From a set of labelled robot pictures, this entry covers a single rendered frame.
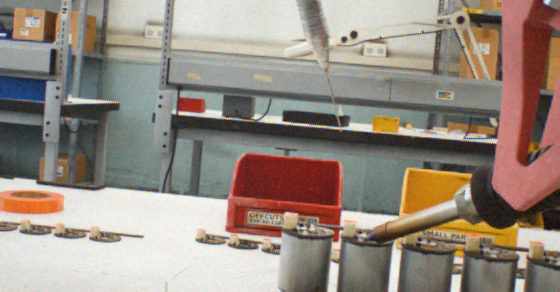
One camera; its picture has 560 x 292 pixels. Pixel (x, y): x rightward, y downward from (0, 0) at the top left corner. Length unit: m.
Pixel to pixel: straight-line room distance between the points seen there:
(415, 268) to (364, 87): 2.27
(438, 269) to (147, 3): 4.66
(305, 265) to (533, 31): 0.15
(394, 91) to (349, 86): 0.17
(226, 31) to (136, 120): 0.87
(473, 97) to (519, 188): 2.39
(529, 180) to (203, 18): 4.62
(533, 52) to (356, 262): 0.13
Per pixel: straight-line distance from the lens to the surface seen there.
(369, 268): 0.32
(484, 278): 0.32
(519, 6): 0.23
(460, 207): 0.27
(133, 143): 4.92
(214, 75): 2.62
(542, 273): 0.33
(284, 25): 4.75
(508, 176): 0.25
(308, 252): 0.32
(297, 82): 2.59
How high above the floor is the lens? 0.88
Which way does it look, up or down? 3 degrees down
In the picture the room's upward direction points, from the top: 5 degrees clockwise
